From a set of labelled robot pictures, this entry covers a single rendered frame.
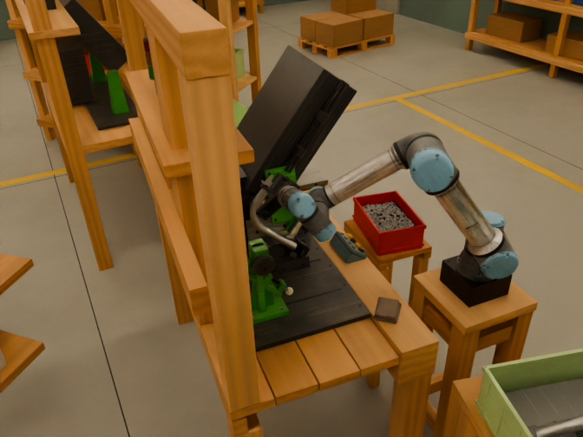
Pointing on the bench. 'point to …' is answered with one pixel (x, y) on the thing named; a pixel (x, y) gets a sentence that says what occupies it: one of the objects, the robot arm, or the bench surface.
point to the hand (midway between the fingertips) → (265, 189)
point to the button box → (347, 248)
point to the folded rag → (387, 309)
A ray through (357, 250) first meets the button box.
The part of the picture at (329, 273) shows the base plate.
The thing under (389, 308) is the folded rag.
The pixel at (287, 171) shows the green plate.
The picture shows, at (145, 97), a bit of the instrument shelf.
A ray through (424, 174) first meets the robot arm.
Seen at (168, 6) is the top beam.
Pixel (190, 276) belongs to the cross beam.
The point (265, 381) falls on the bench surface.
